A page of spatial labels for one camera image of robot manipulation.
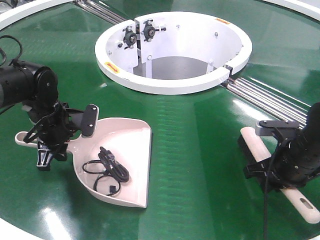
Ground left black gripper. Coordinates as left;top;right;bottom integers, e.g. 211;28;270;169
23;101;84;171

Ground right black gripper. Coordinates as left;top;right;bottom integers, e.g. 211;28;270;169
243;129;320;192

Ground beige hand broom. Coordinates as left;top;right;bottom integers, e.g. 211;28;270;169
237;126;320;225

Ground beige plastic dustpan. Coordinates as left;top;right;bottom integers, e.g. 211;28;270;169
14;117;153;209

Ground black cable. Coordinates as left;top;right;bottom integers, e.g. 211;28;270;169
82;146;130;197

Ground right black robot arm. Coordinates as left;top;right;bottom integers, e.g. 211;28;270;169
66;105;320;198

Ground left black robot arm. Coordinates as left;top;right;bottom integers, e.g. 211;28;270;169
0;47;84;171

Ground white outer conveyor rim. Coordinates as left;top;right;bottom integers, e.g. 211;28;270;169
0;0;320;30

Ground steel transfer rollers right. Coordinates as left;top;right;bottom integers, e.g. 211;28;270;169
221;77;311;129

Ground steel transfer rollers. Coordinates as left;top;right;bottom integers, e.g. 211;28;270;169
74;0;128;25
221;77;311;129

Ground left green bearing block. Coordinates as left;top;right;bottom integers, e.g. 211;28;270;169
122;26;137;50

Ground green bearing block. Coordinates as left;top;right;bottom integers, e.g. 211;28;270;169
122;26;137;50
142;19;167;42

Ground steel transfer rollers top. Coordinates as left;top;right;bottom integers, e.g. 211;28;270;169
74;0;128;25

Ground right green bearing block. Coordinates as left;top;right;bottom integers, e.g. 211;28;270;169
142;19;167;42

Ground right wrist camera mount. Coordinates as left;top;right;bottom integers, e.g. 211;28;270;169
255;120;300;137

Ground white inner conveyor ring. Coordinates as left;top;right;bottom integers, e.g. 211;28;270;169
94;11;253;96

